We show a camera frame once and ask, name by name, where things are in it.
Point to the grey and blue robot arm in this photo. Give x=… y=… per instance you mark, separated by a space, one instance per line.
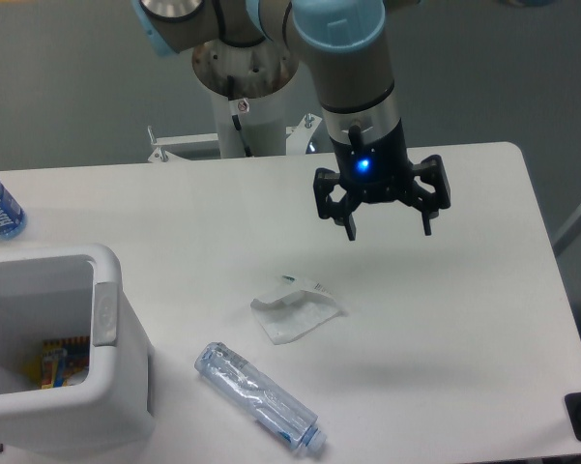
x=342 y=43

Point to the white trash can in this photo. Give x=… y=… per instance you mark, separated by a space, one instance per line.
x=60 y=292

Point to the white mounting bracket right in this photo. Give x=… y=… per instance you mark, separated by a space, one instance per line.
x=300 y=138

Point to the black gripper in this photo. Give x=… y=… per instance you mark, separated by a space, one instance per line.
x=379 y=172

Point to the colourful snack wrapper in bin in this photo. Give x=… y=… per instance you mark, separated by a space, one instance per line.
x=61 y=362

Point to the crushed clear plastic bottle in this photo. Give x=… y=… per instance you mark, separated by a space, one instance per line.
x=262 y=398

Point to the white paper wrapper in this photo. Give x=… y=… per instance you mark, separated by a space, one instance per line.
x=296 y=307

